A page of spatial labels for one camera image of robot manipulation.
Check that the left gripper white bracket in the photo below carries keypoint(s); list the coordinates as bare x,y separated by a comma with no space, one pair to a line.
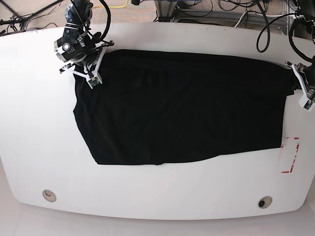
306,78

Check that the black printed T-shirt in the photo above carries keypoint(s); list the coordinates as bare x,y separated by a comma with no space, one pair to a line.
165,107

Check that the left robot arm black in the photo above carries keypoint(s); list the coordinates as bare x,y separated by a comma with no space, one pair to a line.
304,18

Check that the aluminium frame post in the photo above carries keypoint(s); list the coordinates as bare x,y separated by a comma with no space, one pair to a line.
165,9

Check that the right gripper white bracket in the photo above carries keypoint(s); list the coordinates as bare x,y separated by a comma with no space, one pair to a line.
83,58

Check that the table cable grommet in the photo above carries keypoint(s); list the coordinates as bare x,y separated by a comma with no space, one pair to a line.
49,195
265,202

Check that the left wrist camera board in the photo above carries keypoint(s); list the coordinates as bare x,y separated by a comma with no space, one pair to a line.
309,106

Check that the red tape rectangle marking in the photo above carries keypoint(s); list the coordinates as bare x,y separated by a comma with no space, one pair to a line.
288,154

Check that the right table cable grommet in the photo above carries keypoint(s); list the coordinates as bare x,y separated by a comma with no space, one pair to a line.
265,202

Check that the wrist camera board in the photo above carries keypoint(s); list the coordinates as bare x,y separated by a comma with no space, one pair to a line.
94,81
309,106

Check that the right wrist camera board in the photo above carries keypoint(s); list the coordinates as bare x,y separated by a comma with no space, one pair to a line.
94,81

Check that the black tripod legs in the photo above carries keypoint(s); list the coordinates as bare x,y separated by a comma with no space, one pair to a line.
16,22

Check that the left table cable grommet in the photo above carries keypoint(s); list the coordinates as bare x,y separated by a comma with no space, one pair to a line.
49,195

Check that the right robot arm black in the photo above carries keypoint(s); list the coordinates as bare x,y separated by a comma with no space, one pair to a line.
78,16

